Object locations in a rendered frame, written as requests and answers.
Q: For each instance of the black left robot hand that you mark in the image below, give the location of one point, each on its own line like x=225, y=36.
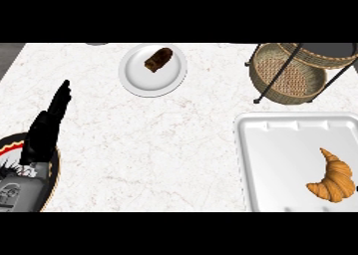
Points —
x=43, y=132

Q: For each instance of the white round plate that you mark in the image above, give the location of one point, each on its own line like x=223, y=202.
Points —
x=151, y=79

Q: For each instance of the dark brown pastry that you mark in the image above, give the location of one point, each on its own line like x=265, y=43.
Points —
x=158, y=59

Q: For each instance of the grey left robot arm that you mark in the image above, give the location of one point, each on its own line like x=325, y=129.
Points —
x=16, y=192

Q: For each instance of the wicker tiered basket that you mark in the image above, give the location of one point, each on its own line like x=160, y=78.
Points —
x=288, y=73

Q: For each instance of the golden croissant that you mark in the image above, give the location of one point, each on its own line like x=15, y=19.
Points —
x=334, y=181

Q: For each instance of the white tray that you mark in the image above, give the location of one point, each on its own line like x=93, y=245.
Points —
x=293, y=159

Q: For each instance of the black patterned plate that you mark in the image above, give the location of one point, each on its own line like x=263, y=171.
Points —
x=9, y=149

